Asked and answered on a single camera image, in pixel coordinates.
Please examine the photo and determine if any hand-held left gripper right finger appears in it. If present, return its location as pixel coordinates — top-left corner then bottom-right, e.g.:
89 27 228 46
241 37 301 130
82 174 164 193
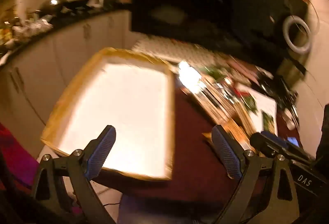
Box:
211 125 300 224

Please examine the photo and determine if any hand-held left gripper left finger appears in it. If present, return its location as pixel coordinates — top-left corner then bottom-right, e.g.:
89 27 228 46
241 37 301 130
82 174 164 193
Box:
31 125 117 224

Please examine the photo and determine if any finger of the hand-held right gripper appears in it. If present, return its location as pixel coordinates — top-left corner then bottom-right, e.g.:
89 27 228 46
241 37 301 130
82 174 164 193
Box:
250 131 313 163

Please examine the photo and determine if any pile of snack packets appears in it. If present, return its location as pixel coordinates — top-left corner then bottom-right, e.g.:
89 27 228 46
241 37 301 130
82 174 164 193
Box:
177 59 278 142

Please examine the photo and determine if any yellow taped cardboard box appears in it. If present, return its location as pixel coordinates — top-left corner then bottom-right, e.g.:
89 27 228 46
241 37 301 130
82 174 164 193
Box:
41 47 178 181

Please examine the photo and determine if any magenta cloth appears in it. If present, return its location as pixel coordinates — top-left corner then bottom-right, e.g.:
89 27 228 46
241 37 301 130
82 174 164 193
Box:
0 122 39 188

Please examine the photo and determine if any white kitchen cabinet unit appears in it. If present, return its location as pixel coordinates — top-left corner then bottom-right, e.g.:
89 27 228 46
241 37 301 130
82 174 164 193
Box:
0 8 134 132

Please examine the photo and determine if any white keyboard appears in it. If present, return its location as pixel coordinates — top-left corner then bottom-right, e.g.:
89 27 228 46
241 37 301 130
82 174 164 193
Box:
132 35 232 70

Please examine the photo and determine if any white plastic bag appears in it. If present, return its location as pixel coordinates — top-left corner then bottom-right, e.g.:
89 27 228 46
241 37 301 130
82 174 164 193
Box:
12 17 53 38

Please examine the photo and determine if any black monitor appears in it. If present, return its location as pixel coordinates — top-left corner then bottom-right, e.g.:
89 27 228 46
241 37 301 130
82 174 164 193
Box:
131 0 309 70

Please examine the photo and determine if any white ring light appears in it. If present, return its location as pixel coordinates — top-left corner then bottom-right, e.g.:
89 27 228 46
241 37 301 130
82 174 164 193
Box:
283 15 313 54

